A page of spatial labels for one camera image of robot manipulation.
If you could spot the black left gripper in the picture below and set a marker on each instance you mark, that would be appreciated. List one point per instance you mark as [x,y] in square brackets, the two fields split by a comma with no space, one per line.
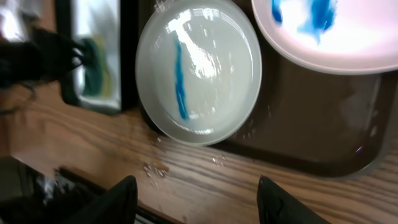
[46,57]

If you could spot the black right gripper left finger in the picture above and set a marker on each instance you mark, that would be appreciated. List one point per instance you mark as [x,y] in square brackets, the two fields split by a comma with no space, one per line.
[115,206]

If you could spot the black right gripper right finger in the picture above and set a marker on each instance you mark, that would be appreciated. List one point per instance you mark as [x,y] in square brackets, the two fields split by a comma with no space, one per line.
[276,206]

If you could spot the green yellow sponge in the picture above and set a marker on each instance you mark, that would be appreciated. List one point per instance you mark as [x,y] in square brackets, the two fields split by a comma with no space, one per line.
[98,81]

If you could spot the white plate single blue streak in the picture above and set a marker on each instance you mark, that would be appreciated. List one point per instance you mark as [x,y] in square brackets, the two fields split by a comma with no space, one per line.
[198,70]

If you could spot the white plate large blue smear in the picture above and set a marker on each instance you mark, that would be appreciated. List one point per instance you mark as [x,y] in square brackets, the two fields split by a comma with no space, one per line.
[342,37]

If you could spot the black rimmed water tray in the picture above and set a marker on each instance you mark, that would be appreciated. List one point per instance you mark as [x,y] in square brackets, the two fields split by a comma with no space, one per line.
[105,36]

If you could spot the dark brown serving tray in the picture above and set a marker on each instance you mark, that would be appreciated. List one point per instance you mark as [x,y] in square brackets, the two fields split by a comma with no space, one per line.
[320,123]

